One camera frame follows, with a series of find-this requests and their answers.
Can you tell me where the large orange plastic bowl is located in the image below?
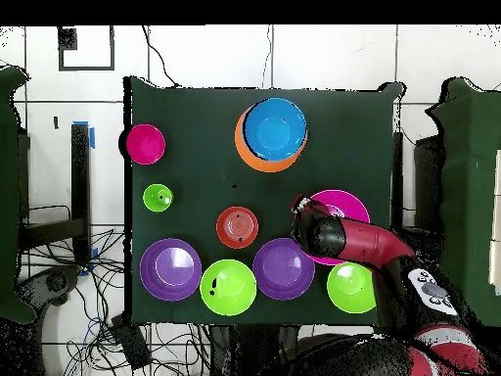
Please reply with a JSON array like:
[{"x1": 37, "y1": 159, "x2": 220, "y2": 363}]
[{"x1": 234, "y1": 106, "x2": 309, "y2": 174}]

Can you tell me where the large pink plastic bowl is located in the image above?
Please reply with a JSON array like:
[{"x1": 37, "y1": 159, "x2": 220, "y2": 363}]
[{"x1": 302, "y1": 189, "x2": 372, "y2": 266}]

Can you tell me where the purple plastic bowl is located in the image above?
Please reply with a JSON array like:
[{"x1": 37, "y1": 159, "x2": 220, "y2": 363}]
[
  {"x1": 251, "y1": 237, "x2": 316, "y2": 302},
  {"x1": 139, "y1": 237, "x2": 204, "y2": 303}
]

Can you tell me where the blue plastic bowl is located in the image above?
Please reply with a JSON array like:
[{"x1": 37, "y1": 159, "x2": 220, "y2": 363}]
[{"x1": 242, "y1": 97, "x2": 309, "y2": 163}]

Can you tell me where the green plastic bowl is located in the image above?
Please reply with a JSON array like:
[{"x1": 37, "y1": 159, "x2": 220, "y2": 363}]
[
  {"x1": 326, "y1": 260, "x2": 378, "y2": 314},
  {"x1": 199, "y1": 258, "x2": 258, "y2": 317}
]

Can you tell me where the small orange-red plastic bowl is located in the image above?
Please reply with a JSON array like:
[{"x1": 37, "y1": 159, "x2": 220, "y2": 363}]
[{"x1": 215, "y1": 206, "x2": 260, "y2": 251}]

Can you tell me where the black metal stand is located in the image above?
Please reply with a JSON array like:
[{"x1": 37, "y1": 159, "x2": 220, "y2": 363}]
[{"x1": 392, "y1": 132, "x2": 445, "y2": 236}]

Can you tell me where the green plastic cup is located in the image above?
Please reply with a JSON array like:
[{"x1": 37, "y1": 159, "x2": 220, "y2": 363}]
[{"x1": 142, "y1": 183, "x2": 174, "y2": 213}]

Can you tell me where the dark green tablecloth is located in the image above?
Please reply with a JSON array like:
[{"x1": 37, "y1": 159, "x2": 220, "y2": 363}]
[{"x1": 122, "y1": 75, "x2": 406, "y2": 326}]

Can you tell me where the small red-pink plastic bowl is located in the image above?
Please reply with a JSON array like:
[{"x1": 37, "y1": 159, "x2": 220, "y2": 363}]
[{"x1": 125, "y1": 123, "x2": 166, "y2": 165}]

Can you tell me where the white panel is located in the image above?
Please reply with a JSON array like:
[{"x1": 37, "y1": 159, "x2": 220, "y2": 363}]
[{"x1": 487, "y1": 148, "x2": 501, "y2": 297}]

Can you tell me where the green-covered side table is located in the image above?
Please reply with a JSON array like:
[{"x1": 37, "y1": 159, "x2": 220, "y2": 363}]
[
  {"x1": 426, "y1": 75, "x2": 501, "y2": 328},
  {"x1": 0, "y1": 64, "x2": 36, "y2": 326}
]

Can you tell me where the black power strip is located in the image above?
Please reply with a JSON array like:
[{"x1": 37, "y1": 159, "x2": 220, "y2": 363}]
[{"x1": 111, "y1": 314, "x2": 153, "y2": 371}]

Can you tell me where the black stand with blue tape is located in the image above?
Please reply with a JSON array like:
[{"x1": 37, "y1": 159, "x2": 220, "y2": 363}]
[{"x1": 17, "y1": 120, "x2": 97, "y2": 271}]

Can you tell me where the black floor cable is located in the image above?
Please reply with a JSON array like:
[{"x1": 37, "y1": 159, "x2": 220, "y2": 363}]
[{"x1": 141, "y1": 25, "x2": 181, "y2": 88}]

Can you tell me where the floor cable bundle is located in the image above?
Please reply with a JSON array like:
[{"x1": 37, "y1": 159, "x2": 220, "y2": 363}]
[{"x1": 19, "y1": 203, "x2": 212, "y2": 376}]

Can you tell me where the black square floor frame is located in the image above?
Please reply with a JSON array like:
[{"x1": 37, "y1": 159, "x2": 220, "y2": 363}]
[{"x1": 57, "y1": 25, "x2": 115, "y2": 72}]

